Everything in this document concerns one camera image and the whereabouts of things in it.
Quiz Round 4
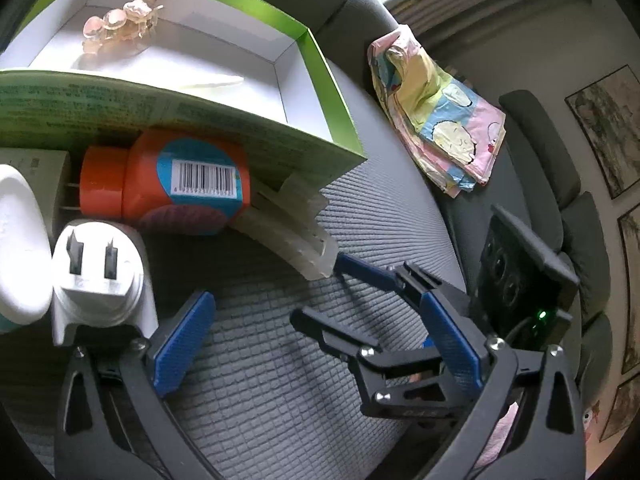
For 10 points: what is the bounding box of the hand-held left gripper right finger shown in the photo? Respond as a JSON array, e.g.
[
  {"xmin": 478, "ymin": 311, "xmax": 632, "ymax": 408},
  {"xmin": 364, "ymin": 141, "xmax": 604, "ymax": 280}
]
[{"xmin": 420, "ymin": 290, "xmax": 586, "ymax": 480}]

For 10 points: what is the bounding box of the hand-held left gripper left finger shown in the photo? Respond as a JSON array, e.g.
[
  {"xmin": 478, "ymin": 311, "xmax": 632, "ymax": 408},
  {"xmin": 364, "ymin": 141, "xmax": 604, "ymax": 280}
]
[{"xmin": 55, "ymin": 290, "xmax": 221, "ymax": 480}]

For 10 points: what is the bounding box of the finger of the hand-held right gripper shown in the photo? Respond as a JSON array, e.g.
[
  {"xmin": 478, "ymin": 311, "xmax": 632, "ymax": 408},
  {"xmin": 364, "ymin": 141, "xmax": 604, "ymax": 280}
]
[
  {"xmin": 290, "ymin": 307, "xmax": 447, "ymax": 374},
  {"xmin": 335, "ymin": 252, "xmax": 471, "ymax": 311}
]

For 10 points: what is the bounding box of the white plug adapter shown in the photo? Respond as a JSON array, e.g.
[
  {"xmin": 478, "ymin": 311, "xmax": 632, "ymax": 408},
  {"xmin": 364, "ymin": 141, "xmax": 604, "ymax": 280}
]
[{"xmin": 50, "ymin": 219, "xmax": 160, "ymax": 348}]

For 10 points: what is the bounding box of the orange bottle with blue label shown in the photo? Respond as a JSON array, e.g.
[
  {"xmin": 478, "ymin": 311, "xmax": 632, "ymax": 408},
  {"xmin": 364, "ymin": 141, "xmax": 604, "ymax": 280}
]
[{"xmin": 80, "ymin": 129, "xmax": 252, "ymax": 236}]

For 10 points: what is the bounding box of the white bottle with blue label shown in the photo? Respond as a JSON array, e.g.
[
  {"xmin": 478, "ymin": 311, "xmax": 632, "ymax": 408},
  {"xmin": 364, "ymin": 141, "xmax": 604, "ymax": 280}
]
[{"xmin": 0, "ymin": 165, "xmax": 54, "ymax": 335}]

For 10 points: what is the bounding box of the white charger block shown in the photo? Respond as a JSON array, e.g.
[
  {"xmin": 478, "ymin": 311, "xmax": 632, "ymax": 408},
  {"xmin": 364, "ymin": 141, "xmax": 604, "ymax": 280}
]
[{"xmin": 0, "ymin": 149, "xmax": 83, "ymax": 226}]

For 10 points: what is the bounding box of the green cardboard box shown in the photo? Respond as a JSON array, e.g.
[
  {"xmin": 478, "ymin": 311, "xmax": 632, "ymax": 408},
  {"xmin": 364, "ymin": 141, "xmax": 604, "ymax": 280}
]
[{"xmin": 0, "ymin": 0, "xmax": 368, "ymax": 188}]

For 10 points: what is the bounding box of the grey sofa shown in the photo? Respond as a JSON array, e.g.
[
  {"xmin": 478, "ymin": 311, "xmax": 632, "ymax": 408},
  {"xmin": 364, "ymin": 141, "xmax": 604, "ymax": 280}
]
[{"xmin": 0, "ymin": 0, "xmax": 616, "ymax": 480}]

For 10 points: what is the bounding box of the pastel printed cloth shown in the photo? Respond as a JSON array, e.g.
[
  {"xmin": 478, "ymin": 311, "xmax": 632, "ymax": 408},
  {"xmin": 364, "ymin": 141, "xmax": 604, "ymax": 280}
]
[{"xmin": 367, "ymin": 25, "xmax": 507, "ymax": 196}]

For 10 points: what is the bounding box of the pale plastic stick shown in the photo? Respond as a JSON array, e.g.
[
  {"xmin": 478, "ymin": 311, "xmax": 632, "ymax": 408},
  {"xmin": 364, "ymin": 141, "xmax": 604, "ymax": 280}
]
[{"xmin": 175, "ymin": 76, "xmax": 246, "ymax": 92}]

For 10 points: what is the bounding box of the beige curtain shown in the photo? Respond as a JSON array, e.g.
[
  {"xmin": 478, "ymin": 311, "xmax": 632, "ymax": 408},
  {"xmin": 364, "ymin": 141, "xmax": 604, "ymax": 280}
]
[{"xmin": 385, "ymin": 0, "xmax": 593, "ymax": 61}]

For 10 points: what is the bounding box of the pink hair clip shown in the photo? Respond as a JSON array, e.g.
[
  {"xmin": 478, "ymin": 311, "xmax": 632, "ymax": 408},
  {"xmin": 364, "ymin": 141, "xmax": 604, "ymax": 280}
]
[{"xmin": 80, "ymin": 0, "xmax": 166, "ymax": 56}]

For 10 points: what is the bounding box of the framed wall picture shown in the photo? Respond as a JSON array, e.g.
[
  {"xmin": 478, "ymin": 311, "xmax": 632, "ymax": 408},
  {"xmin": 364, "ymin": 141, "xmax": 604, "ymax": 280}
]
[
  {"xmin": 600, "ymin": 370, "xmax": 640, "ymax": 443},
  {"xmin": 617, "ymin": 202, "xmax": 640, "ymax": 376},
  {"xmin": 565, "ymin": 65, "xmax": 640, "ymax": 200}
]

